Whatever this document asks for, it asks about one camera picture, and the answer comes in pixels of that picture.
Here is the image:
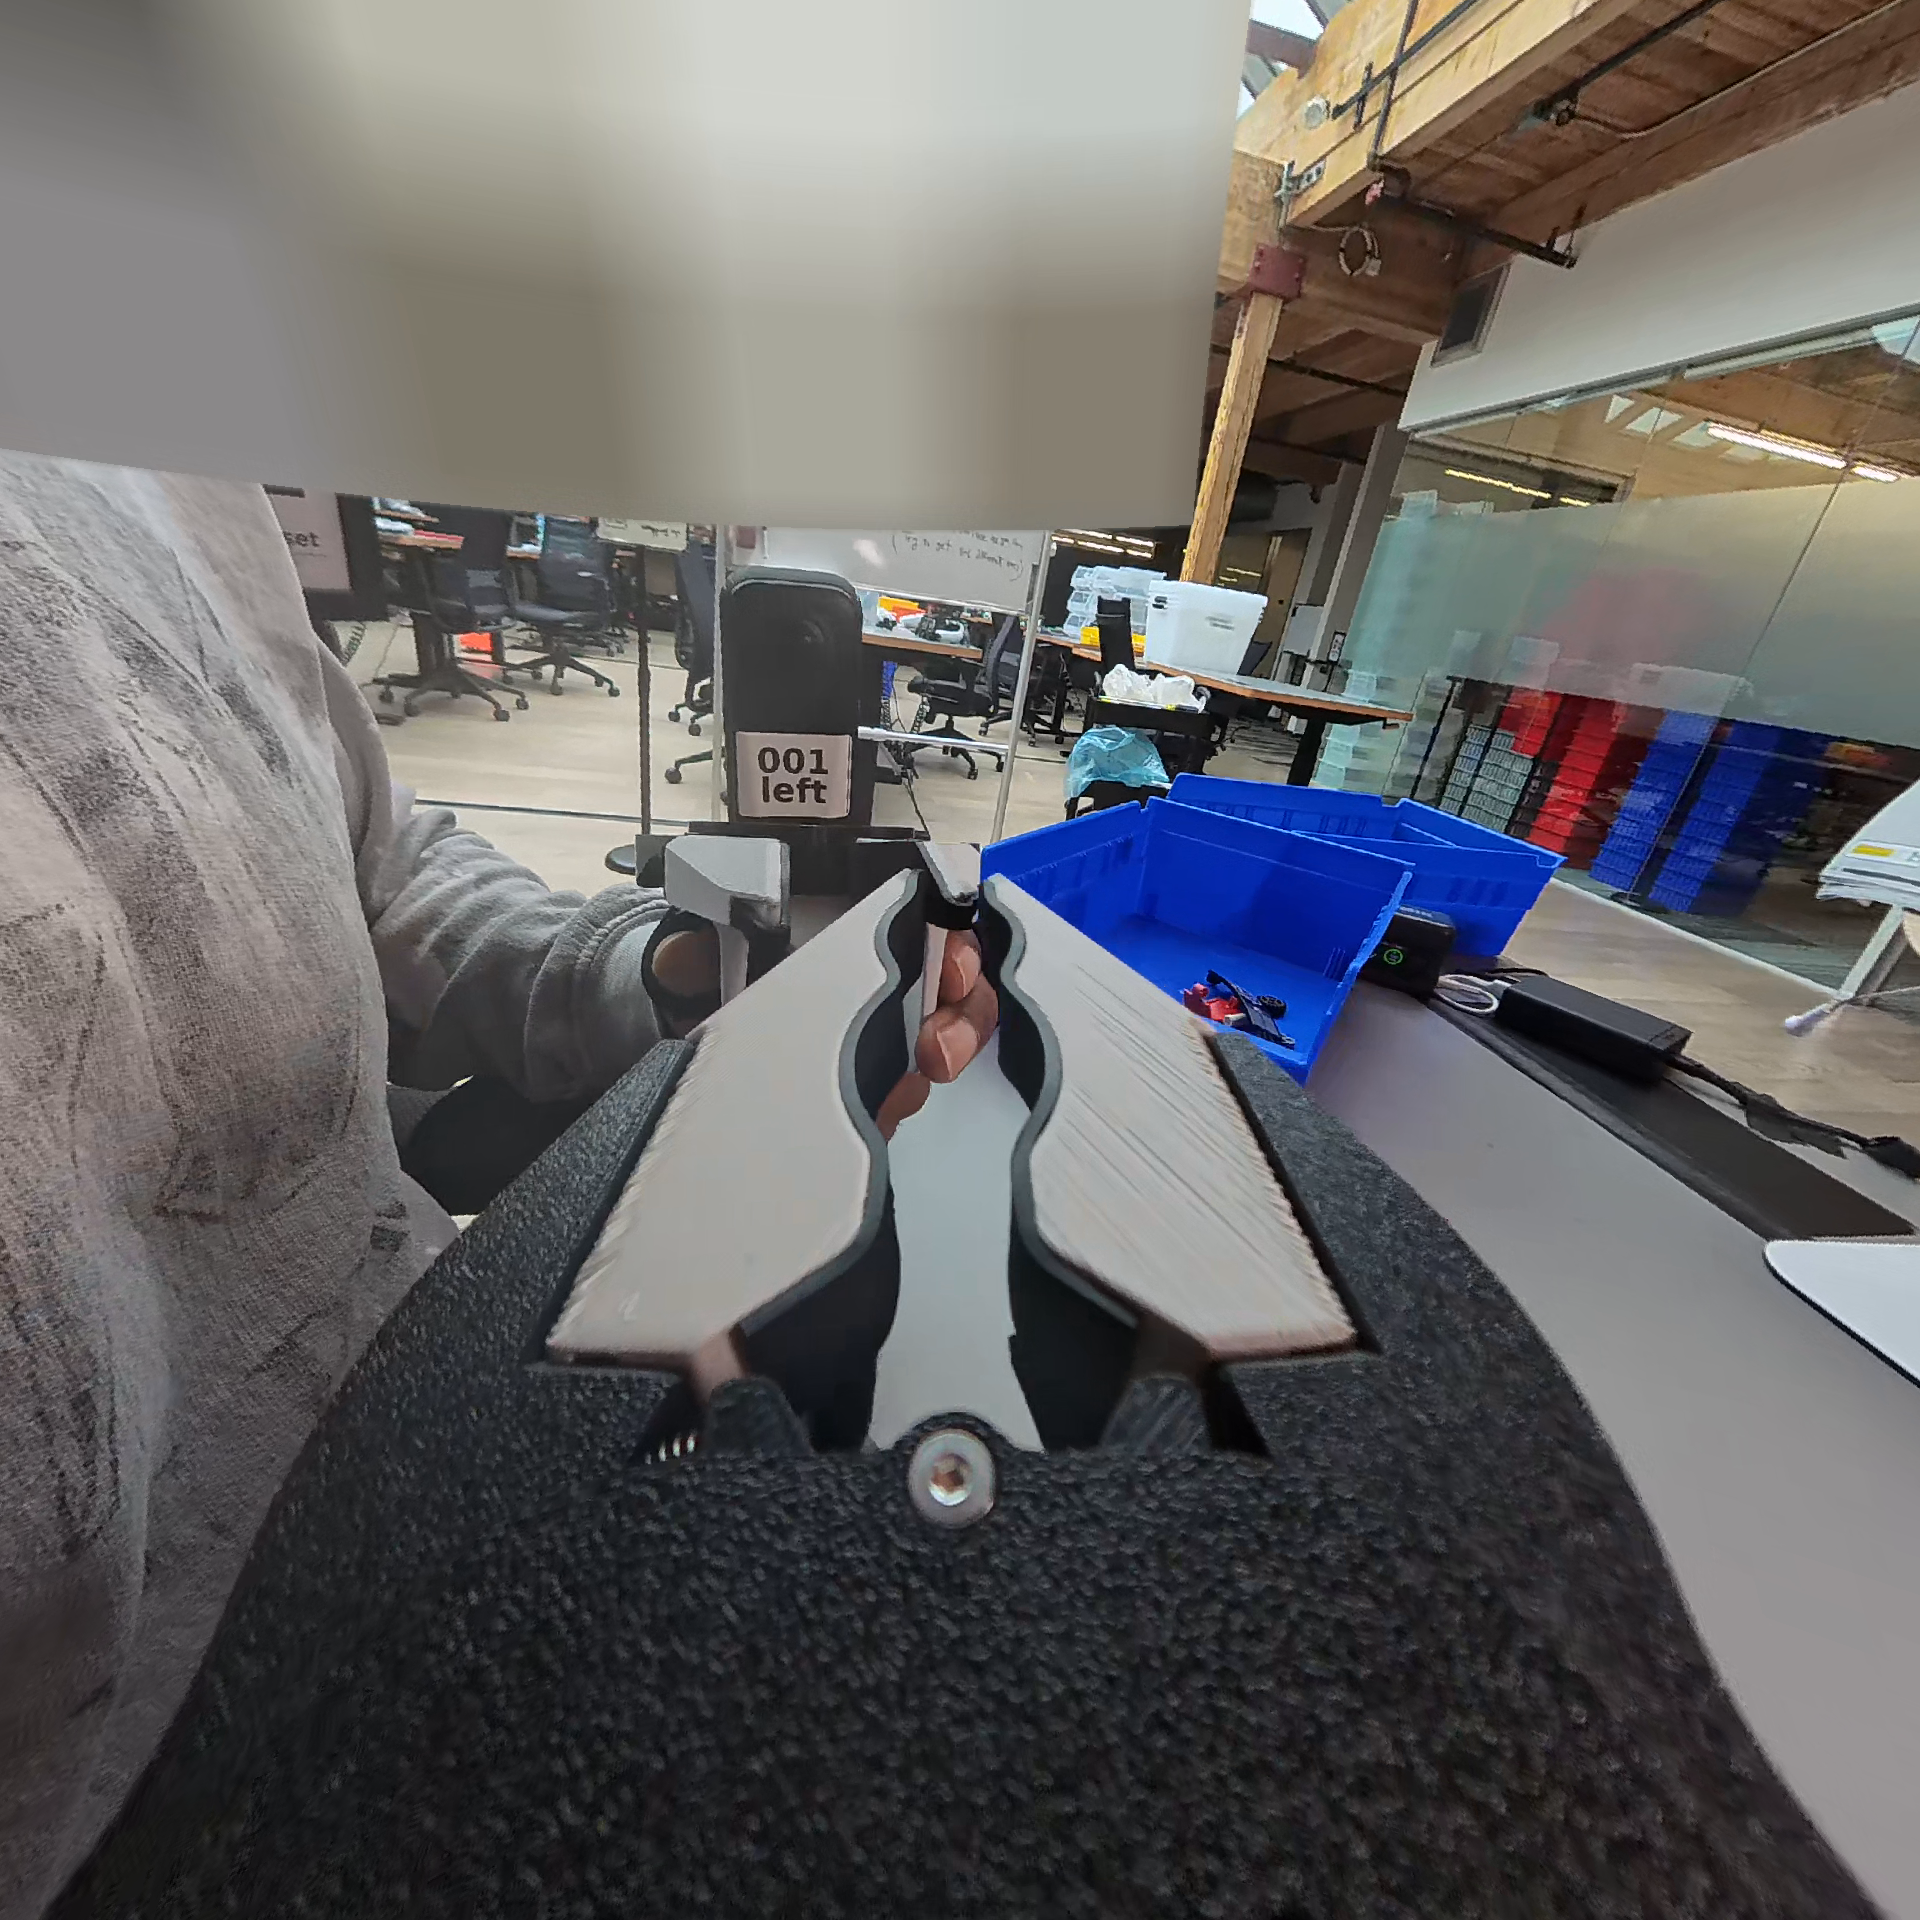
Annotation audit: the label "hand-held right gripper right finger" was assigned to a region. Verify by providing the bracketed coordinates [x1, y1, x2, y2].
[978, 874, 1361, 1376]

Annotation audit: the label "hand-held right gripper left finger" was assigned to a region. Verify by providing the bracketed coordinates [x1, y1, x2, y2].
[546, 870, 923, 1396]

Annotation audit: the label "person's left forearm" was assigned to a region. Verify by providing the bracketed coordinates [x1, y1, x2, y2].
[322, 658, 669, 1099]

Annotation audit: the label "wooden office desk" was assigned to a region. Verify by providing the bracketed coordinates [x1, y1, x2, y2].
[1049, 630, 1412, 782]
[862, 622, 1037, 750]

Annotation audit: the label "person's left hand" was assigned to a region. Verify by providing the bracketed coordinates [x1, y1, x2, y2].
[652, 928, 1000, 1136]

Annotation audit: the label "black office chair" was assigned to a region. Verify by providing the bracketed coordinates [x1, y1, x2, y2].
[503, 513, 623, 700]
[374, 510, 534, 723]
[901, 615, 1037, 782]

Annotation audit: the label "blue plastic bag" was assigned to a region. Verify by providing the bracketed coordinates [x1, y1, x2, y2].
[1065, 727, 1171, 803]

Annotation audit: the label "blue storage bin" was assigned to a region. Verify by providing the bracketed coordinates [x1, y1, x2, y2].
[978, 795, 1416, 1085]
[1167, 774, 1566, 962]

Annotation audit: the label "person's legs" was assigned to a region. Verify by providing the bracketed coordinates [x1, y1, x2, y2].
[389, 1070, 603, 1217]

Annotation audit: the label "black cart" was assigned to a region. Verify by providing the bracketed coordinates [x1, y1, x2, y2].
[1072, 688, 1217, 782]

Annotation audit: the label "stack of clear storage boxes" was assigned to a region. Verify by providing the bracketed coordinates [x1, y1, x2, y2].
[1069, 567, 1163, 650]

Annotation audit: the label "black power bank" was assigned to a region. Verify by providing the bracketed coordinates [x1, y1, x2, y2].
[1358, 906, 1460, 995]

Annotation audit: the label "white storage box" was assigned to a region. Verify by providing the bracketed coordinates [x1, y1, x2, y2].
[1141, 580, 1269, 677]

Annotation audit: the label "black power adapter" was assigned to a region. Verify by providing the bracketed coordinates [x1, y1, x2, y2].
[1494, 970, 1696, 1085]

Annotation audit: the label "white sign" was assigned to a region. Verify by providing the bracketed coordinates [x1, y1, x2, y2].
[267, 482, 359, 596]

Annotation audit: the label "wooden pillar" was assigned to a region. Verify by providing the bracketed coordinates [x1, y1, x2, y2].
[1179, 148, 1307, 586]

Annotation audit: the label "person's torso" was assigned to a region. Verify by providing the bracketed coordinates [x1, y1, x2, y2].
[0, 449, 466, 1920]

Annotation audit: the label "stacks of red blue bins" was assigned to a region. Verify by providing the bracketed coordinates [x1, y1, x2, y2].
[1418, 675, 1920, 925]

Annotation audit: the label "white mouse pad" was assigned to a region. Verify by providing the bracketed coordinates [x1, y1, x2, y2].
[1762, 1236, 1920, 1389]

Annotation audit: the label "black adapter cable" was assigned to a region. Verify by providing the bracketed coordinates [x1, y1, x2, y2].
[1665, 1049, 1920, 1180]

